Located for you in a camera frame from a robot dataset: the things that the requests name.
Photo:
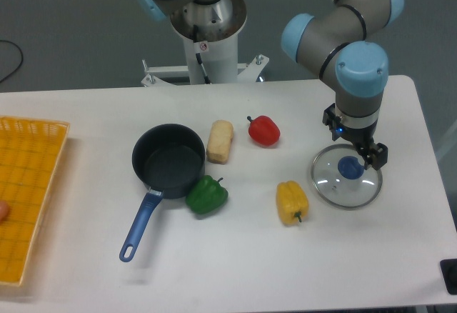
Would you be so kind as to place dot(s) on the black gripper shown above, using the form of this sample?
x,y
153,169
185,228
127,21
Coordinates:
x,y
359,131

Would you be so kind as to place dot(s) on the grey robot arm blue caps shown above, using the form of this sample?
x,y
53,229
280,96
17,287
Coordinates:
x,y
334,48

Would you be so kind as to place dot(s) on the yellow bell pepper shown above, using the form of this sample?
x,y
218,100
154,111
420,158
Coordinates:
x,y
291,203

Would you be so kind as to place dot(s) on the red bell pepper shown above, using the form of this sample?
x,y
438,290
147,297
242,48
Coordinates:
x,y
263,130

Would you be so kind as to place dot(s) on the green bell pepper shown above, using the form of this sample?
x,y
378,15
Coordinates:
x,y
207,195

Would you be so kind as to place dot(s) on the glass pot lid blue knob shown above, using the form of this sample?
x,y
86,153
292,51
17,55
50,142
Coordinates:
x,y
340,179

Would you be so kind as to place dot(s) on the black device at table edge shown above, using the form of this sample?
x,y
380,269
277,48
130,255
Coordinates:
x,y
449,272

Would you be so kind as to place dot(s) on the beige bread loaf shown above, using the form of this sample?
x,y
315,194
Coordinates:
x,y
219,143

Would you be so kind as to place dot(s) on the yellow plastic basket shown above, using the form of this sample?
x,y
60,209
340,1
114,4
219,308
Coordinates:
x,y
30,154

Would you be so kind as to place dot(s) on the dark saucepan blue handle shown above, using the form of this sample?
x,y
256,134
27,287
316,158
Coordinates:
x,y
169,161

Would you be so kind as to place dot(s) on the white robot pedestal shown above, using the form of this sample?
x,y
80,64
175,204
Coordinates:
x,y
210,38

